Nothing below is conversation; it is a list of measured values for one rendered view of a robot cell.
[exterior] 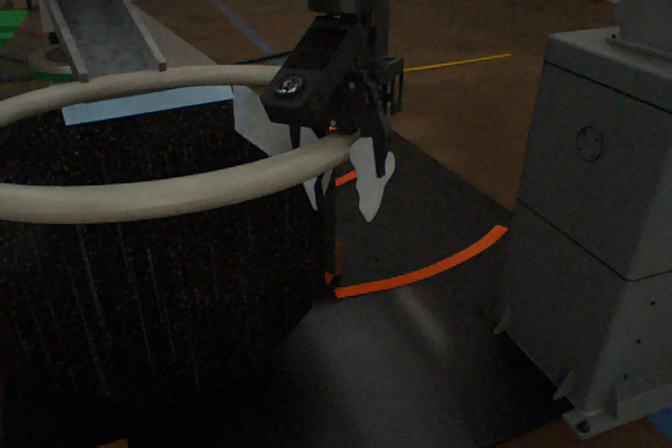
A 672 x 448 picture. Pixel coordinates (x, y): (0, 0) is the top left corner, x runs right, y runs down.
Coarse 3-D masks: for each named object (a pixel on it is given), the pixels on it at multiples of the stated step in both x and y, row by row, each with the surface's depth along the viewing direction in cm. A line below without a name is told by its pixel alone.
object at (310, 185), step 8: (304, 128) 56; (328, 128) 59; (304, 136) 56; (312, 136) 56; (320, 136) 56; (304, 144) 57; (320, 176) 58; (304, 184) 59; (312, 184) 58; (320, 184) 59; (312, 192) 59; (320, 192) 60; (312, 200) 59; (320, 200) 60; (320, 208) 61
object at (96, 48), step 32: (64, 0) 102; (96, 0) 104; (128, 0) 96; (64, 32) 87; (96, 32) 96; (128, 32) 97; (96, 64) 89; (128, 64) 91; (160, 64) 84; (128, 96) 85
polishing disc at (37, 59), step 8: (48, 48) 122; (56, 48) 122; (32, 56) 116; (40, 56) 116; (48, 56) 116; (56, 56) 116; (64, 56) 116; (32, 64) 113; (40, 64) 112; (48, 64) 112; (56, 64) 112; (64, 64) 112; (48, 72) 111; (56, 72) 111; (64, 72) 110
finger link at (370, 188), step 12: (360, 144) 54; (372, 144) 53; (360, 156) 54; (372, 156) 53; (360, 168) 55; (372, 168) 54; (360, 180) 55; (372, 180) 54; (384, 180) 55; (360, 192) 56; (372, 192) 55; (360, 204) 56; (372, 204) 56; (372, 216) 57
